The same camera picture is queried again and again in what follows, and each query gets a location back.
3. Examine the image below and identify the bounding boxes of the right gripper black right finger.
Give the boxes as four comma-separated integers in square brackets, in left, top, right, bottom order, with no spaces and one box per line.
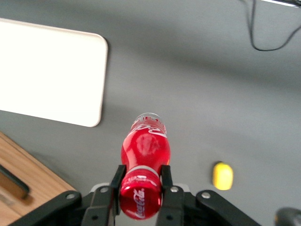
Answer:
[157,165,187,226]

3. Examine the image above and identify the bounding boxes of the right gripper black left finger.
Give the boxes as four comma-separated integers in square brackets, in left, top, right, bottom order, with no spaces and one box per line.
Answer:
[81,164,127,226]

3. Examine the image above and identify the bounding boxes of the red coke bottle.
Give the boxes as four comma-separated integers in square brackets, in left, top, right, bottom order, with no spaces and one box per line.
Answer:
[119,113,171,221]

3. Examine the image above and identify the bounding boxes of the beige rectangular tray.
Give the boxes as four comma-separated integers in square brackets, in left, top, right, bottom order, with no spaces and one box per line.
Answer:
[0,17,109,128]

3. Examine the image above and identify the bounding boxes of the yellow lemon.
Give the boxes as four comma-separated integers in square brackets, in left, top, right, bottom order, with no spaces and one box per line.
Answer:
[211,161,234,191]

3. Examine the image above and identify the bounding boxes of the wooden two-drawer cabinet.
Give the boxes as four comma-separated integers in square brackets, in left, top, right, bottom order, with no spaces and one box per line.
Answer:
[0,131,76,226]

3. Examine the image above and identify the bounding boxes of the wooden drawer front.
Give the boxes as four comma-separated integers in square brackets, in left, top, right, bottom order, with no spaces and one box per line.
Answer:
[0,135,71,226]

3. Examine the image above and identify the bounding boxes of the black metal drawer handle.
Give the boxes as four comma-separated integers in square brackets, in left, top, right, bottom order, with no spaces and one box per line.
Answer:
[0,164,31,200]

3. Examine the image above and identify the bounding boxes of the black cable on table edge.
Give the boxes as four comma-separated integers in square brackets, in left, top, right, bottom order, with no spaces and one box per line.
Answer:
[239,0,301,52]

